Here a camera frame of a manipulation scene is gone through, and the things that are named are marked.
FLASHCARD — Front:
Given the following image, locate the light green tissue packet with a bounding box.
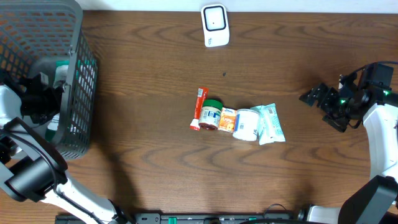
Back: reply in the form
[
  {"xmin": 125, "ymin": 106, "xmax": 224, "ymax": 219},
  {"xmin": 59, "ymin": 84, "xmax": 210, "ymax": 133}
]
[{"xmin": 251, "ymin": 103, "xmax": 285, "ymax": 145}]

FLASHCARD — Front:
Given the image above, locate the white tub container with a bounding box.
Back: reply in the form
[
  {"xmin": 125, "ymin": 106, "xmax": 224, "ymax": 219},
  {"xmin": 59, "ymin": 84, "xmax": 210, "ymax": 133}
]
[{"xmin": 233, "ymin": 109, "xmax": 260, "ymax": 141}]

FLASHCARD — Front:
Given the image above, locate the orange snack packet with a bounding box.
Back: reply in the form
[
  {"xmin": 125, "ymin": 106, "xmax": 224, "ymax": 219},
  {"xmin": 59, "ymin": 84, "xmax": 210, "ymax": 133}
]
[{"xmin": 218, "ymin": 108, "xmax": 237, "ymax": 133}]

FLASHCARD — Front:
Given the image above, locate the green lid jar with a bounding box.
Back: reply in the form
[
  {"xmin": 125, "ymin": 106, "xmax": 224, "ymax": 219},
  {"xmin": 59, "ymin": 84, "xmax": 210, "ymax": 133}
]
[{"xmin": 198, "ymin": 100, "xmax": 223, "ymax": 131}]

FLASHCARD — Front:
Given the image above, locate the red stick sachet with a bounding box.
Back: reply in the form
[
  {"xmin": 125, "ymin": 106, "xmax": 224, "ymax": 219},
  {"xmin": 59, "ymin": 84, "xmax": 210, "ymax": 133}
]
[{"xmin": 190, "ymin": 87, "xmax": 209, "ymax": 131}]

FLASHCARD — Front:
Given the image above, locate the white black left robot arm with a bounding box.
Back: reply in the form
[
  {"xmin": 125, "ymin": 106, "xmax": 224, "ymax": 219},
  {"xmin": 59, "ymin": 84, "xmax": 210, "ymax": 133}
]
[{"xmin": 1, "ymin": 70, "xmax": 136, "ymax": 223}]

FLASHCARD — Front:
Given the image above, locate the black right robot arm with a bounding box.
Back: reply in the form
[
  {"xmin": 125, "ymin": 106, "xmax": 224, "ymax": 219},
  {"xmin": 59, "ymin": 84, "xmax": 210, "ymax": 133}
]
[{"xmin": 299, "ymin": 83, "xmax": 397, "ymax": 223}]

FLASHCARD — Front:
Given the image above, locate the white barcode scanner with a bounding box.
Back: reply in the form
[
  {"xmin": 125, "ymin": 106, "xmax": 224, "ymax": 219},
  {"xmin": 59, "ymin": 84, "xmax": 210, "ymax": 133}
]
[{"xmin": 201, "ymin": 4, "xmax": 230, "ymax": 48}]

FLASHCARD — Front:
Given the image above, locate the grey plastic mesh basket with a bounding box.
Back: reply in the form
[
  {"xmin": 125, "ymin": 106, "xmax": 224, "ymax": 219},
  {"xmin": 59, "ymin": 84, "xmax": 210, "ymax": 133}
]
[{"xmin": 1, "ymin": 1, "xmax": 98, "ymax": 160}]

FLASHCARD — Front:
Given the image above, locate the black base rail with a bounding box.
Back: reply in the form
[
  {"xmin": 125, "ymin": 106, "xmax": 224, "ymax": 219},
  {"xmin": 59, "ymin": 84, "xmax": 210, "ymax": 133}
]
[{"xmin": 55, "ymin": 211, "xmax": 301, "ymax": 224}]

